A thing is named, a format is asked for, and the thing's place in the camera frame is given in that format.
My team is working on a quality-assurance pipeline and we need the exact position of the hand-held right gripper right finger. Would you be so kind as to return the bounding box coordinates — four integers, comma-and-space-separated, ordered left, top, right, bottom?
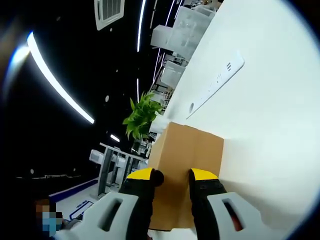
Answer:
188, 167, 283, 240

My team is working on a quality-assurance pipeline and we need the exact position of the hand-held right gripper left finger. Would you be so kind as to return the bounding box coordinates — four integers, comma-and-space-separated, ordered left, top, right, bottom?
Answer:
56, 167, 165, 240

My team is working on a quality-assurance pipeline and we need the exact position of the brown cardboard shoe box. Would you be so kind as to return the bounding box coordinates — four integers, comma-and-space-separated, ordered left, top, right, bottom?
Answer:
147, 121, 225, 232

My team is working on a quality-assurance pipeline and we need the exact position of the green plant in white pot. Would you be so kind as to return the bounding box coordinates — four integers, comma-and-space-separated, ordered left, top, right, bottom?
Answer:
122, 90, 169, 141

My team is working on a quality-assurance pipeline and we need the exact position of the white power strip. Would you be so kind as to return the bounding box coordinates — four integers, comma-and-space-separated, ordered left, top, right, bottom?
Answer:
185, 49, 246, 121

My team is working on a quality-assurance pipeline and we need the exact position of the wide ceiling light strip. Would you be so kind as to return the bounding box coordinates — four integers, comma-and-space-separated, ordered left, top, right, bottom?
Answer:
25, 30, 96, 125

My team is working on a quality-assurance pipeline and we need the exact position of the grey translucent desk partition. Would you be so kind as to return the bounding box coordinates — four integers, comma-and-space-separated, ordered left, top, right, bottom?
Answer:
172, 5, 216, 60

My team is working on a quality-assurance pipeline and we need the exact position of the thin ceiling light strip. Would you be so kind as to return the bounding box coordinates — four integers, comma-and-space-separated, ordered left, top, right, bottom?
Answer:
136, 0, 148, 53

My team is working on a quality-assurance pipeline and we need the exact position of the white ceiling air vent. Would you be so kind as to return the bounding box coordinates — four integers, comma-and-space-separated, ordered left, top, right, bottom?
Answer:
94, 0, 126, 32

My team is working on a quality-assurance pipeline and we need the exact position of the blue and white wall board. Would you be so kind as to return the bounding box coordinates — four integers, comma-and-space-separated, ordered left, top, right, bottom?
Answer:
48, 177, 101, 226

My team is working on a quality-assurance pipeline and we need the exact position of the grey metal frame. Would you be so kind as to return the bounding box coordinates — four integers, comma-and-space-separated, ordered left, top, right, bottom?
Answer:
97, 142, 149, 199

